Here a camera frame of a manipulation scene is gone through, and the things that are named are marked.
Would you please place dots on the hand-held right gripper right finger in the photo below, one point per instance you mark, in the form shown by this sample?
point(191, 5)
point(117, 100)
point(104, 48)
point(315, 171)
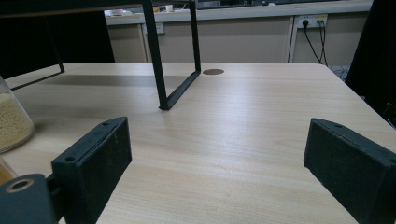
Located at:
point(351, 171)

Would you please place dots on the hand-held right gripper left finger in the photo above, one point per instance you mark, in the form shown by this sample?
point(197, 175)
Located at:
point(93, 168)

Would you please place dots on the glass jar of yellow grains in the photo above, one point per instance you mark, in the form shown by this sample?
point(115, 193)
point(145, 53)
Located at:
point(12, 121)

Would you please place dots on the black metal shelf rack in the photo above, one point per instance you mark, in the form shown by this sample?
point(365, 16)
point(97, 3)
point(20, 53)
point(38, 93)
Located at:
point(155, 62)

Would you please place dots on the white wall socket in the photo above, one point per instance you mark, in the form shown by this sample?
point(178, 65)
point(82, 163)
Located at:
point(159, 28)
point(312, 20)

